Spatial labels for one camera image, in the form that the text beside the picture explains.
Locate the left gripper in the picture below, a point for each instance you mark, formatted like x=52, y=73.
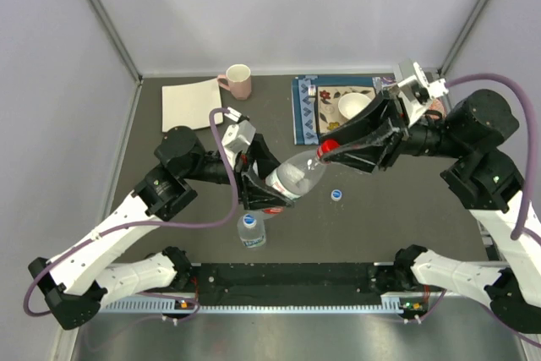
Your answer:
x=252, y=193

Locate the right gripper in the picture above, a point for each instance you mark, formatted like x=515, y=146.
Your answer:
x=383, y=146

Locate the red-cap red-label bottle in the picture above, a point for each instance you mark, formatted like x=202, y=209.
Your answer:
x=298, y=175

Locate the small blue-cap water bottle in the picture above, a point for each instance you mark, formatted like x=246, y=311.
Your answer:
x=251, y=230

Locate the blue white bottle cap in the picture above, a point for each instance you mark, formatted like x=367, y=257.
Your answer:
x=336, y=195

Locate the white-cap red-label bottle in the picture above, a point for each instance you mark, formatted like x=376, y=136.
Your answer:
x=268, y=213

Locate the red bottle cap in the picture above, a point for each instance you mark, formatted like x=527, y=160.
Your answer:
x=326, y=147

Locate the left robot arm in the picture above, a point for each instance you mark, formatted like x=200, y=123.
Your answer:
x=80, y=282

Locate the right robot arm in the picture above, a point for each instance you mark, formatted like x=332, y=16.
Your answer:
x=484, y=179

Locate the white bowl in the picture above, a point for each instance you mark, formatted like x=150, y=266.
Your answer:
x=351, y=104

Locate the floral square plate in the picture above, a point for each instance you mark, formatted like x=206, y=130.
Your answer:
x=327, y=114

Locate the blue patterned placemat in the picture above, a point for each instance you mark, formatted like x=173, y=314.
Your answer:
x=305, y=130

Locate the red patterned bowl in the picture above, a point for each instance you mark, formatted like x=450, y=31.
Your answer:
x=436, y=110

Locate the pink mug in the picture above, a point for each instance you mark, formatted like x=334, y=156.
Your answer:
x=237, y=80

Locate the white square plate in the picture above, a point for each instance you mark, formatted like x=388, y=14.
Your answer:
x=189, y=105

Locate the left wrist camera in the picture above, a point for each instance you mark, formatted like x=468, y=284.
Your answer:
x=239, y=136

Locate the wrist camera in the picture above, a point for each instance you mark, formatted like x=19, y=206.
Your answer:
x=239, y=136
x=416, y=91

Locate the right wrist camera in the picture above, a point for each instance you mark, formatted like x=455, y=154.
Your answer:
x=416, y=91

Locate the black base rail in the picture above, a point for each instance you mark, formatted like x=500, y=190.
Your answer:
x=291, y=284

